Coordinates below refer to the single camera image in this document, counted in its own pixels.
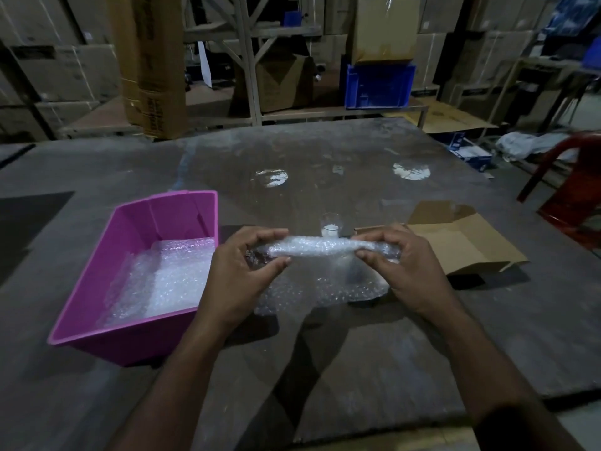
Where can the person's right hand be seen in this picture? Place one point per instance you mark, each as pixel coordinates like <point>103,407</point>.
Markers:
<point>418,281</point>

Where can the bubble items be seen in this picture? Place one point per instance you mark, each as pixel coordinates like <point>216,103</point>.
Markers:
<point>331,227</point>

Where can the small brown cardboard box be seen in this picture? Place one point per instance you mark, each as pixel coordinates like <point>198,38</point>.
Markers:
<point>460,248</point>

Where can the white paper sheet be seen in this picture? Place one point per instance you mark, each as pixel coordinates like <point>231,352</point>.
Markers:
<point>205,65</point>

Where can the flattened printed cardboard sheet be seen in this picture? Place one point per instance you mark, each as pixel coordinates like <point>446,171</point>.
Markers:
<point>446,118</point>

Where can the dark blue product box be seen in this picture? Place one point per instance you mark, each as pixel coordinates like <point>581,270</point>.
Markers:
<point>451,138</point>

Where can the blue plastic crate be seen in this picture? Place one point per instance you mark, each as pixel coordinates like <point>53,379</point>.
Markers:
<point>380,86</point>

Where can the person's right forearm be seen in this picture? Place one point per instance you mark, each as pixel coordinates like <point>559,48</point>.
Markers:
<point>493,385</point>

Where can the blue patterned bag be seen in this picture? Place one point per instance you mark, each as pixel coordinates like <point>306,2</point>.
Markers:
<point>570,16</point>

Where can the person's left hand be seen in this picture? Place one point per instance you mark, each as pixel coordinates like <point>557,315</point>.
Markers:
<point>230,286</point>

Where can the white plastic bag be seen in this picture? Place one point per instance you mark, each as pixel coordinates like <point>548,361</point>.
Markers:
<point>530,144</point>

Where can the flat cardboard sheet with tape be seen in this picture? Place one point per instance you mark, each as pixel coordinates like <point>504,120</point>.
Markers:
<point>385,28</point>

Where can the blue plastic tray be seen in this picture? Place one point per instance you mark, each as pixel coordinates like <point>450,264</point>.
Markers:
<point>592,56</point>

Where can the open brown carton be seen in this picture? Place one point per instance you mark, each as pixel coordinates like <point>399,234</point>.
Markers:
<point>281,84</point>

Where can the person's left forearm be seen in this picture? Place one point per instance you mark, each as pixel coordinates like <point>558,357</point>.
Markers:
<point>164,394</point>

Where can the pink plastic bin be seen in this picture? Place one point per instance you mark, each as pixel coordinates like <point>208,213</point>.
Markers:
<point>178,211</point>

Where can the metal frame table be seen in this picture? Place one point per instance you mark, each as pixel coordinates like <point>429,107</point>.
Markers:
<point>554,63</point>

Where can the blue and white product box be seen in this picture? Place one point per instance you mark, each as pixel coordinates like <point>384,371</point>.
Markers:
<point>472,155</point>

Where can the red plastic chair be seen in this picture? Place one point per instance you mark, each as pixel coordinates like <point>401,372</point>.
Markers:
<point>573,211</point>

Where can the tall narrow cardboard carton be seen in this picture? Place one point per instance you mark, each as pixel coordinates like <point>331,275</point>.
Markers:
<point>150,65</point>

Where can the clear bubble wrap sheet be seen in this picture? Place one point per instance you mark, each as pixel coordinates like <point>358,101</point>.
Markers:
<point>310,246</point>

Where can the grey metal storage rack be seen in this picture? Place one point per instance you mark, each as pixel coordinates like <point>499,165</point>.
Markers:
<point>246,65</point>

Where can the small blue bin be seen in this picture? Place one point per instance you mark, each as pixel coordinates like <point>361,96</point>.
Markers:
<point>292,18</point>

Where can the pile of bubble wrap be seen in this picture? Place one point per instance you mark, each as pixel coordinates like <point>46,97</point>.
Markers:
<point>164,281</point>

